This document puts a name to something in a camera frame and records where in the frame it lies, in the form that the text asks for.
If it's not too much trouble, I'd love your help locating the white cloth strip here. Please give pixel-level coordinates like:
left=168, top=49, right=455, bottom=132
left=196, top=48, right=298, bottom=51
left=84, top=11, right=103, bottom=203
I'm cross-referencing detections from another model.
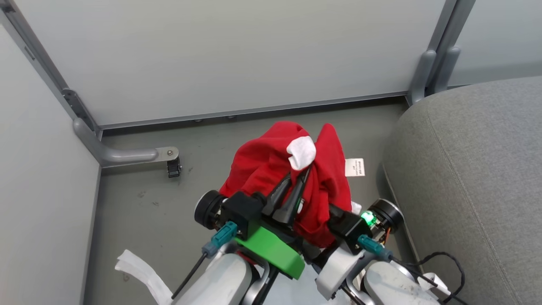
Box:
left=114, top=249, right=175, bottom=305

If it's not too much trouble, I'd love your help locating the black round left gripper motor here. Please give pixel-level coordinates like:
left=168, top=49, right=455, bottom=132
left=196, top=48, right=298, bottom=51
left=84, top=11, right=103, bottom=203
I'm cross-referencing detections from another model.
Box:
left=194, top=190, right=226, bottom=230

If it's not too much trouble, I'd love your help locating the white paper label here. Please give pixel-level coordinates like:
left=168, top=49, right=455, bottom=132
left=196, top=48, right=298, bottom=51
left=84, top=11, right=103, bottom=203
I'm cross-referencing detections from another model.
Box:
left=345, top=158, right=365, bottom=178

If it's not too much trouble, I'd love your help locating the red garment with white trim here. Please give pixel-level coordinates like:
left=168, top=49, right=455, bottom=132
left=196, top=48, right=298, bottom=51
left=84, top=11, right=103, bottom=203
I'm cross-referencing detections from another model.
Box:
left=218, top=121, right=362, bottom=249

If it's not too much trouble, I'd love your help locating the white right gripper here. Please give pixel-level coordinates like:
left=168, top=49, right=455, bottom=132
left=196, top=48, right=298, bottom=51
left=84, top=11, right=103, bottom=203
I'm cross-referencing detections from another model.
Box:
left=315, top=246, right=367, bottom=300

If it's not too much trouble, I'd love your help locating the grey fabric sofa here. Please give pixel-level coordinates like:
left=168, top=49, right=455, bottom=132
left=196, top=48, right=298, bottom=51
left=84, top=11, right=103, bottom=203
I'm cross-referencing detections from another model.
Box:
left=382, top=76, right=542, bottom=305

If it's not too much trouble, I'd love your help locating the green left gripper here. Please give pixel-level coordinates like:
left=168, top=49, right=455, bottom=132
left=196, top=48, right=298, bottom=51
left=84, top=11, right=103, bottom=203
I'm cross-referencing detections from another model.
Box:
left=234, top=166, right=312, bottom=280

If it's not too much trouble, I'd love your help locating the grey metal partition bottom rail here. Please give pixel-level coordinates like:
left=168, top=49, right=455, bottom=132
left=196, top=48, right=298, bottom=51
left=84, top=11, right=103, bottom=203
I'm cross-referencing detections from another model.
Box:
left=98, top=91, right=409, bottom=130

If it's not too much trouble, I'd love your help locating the grey metal partition post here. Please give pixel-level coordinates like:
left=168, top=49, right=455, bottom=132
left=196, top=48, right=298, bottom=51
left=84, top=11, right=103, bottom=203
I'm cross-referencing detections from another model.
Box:
left=406, top=0, right=460, bottom=106
left=431, top=0, right=477, bottom=94

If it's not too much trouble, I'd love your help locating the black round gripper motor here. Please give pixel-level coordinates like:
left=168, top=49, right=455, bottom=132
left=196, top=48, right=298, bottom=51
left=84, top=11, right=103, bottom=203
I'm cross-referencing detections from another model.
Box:
left=368, top=198, right=404, bottom=234
left=194, top=190, right=226, bottom=230

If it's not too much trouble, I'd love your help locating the black round right gripper motor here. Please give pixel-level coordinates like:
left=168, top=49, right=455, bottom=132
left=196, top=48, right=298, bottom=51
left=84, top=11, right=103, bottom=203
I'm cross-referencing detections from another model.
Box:
left=368, top=198, right=404, bottom=234

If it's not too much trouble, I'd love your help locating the grey metal partition foot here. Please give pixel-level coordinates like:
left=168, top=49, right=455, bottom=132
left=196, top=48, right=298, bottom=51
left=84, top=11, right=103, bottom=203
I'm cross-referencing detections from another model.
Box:
left=73, top=118, right=180, bottom=168

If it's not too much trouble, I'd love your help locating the grey metal corner post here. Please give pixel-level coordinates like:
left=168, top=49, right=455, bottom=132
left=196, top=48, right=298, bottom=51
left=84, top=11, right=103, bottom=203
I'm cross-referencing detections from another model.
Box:
left=0, top=0, right=103, bottom=140

